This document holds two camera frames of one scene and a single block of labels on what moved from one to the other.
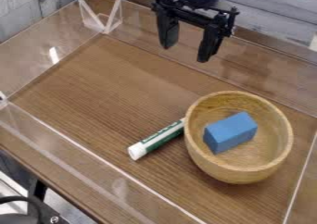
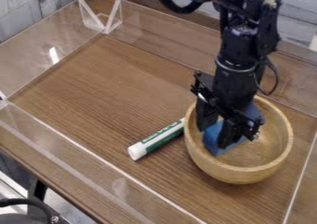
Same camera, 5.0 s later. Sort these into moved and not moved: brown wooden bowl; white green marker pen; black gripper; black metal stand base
Moved: black gripper
Not moved: white green marker pen; brown wooden bowl; black metal stand base
